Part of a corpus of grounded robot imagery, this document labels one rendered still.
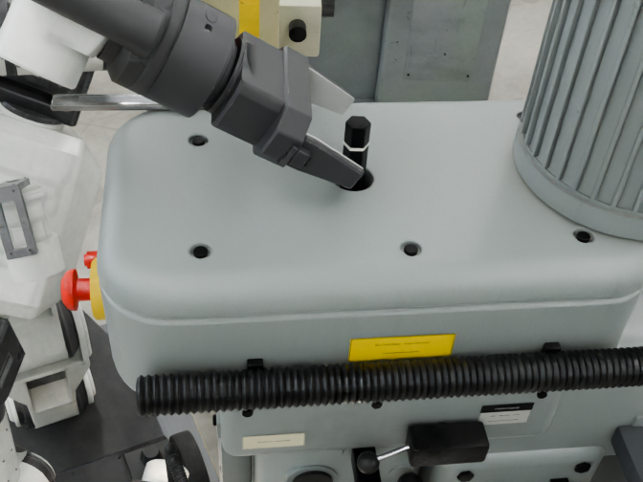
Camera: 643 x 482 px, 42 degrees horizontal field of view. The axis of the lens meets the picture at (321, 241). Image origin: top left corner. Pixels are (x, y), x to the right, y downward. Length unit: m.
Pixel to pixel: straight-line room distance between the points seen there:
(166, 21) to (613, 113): 0.34
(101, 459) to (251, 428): 1.32
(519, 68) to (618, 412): 3.82
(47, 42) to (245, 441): 0.41
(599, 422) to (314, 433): 0.30
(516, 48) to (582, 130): 4.13
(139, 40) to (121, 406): 1.67
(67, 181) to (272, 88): 0.55
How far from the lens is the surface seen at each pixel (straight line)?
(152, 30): 0.63
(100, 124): 4.06
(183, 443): 2.11
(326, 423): 0.82
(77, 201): 1.20
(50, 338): 1.75
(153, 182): 0.75
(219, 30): 0.67
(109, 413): 2.22
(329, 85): 0.77
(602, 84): 0.69
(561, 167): 0.73
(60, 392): 2.04
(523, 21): 5.11
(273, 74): 0.70
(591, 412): 0.92
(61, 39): 0.66
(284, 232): 0.70
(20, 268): 1.09
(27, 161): 1.18
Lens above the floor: 2.37
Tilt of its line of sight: 44 degrees down
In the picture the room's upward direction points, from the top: 5 degrees clockwise
